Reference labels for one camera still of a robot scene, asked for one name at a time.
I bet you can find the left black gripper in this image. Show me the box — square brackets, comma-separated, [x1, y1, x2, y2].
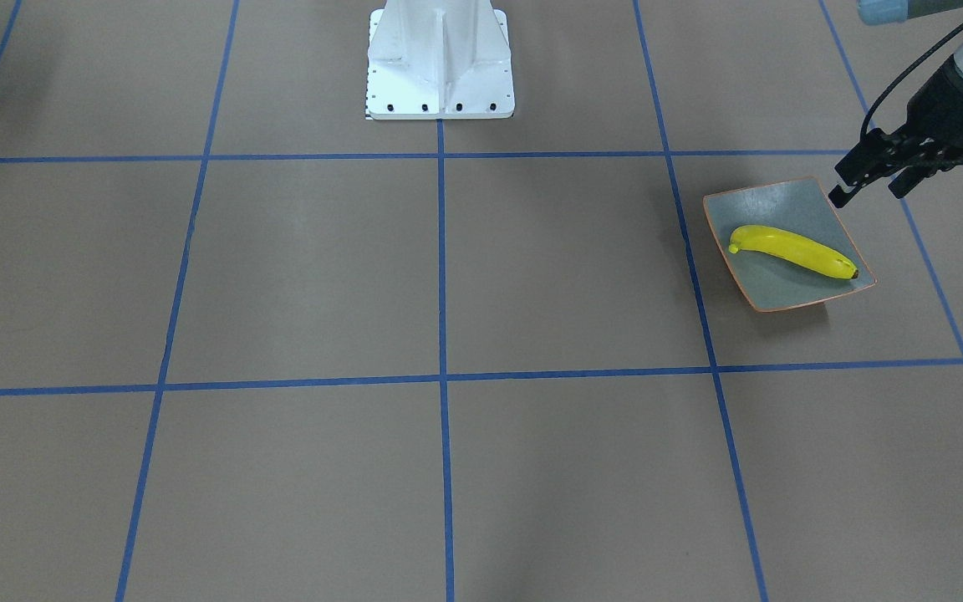
[828, 57, 963, 209]

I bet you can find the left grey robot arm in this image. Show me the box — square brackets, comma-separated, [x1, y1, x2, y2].
[828, 22, 963, 208]

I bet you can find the grey square plate orange rim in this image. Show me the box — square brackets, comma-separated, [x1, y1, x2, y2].
[703, 176, 878, 313]

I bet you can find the brown paper table mat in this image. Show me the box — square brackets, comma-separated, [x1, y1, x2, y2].
[0, 1, 963, 601]

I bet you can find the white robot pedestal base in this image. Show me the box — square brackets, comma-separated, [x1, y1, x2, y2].
[364, 1, 516, 120]

